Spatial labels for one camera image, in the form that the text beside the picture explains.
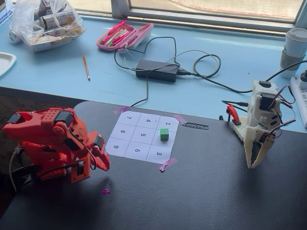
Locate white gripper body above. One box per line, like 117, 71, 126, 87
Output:
247, 126, 275, 150

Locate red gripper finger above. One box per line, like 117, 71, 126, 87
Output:
103, 143, 111, 167
92, 146, 110, 171

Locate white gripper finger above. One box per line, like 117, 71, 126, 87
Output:
251, 143, 271, 168
245, 138, 256, 168

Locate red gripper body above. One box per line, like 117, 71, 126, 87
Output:
76, 131, 106, 160

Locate white numbered grid paper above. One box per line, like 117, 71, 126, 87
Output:
105, 110, 180, 162

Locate orange table clamp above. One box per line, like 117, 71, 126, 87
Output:
225, 103, 241, 126

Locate white power strip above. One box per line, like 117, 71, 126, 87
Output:
290, 75, 307, 127

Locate black ruler marking strip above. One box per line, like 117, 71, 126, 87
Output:
181, 122, 210, 130

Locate black textured desk mat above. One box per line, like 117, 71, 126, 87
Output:
0, 100, 307, 230

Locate orange pencil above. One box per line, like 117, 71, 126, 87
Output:
83, 55, 91, 81

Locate white paper coffee cup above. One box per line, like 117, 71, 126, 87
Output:
279, 28, 307, 79

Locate black power adapter brick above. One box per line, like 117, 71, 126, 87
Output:
135, 59, 179, 83

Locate aluminium foil tray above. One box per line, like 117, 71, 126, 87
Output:
28, 35, 81, 53

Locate pink pencil case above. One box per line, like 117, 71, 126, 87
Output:
95, 20, 154, 53

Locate white plate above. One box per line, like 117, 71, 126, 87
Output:
0, 52, 17, 77

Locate pink pen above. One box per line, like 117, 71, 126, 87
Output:
109, 20, 127, 35

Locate clear plastic bag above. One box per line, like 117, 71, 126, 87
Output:
8, 0, 86, 52

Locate printed drink can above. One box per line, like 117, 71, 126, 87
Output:
39, 11, 75, 29

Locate orange wrist camera housing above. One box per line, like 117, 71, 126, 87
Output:
71, 157, 91, 184

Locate black USB cable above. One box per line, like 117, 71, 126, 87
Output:
222, 100, 249, 107

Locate red black servo wires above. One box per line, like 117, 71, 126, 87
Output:
270, 85, 297, 139

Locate black cable of red arm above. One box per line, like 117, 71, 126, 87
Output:
12, 161, 83, 186

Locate black mains power cord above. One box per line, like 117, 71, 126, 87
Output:
177, 49, 255, 93

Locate black cable of white arm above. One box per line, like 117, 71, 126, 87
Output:
263, 59, 307, 83

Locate black adapter output cable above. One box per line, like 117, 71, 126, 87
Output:
114, 36, 180, 107

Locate grey cable of red arm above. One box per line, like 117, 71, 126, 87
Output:
9, 143, 24, 192

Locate thin white cable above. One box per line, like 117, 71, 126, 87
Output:
117, 45, 137, 71

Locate grey window frame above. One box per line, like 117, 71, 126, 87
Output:
71, 0, 307, 36

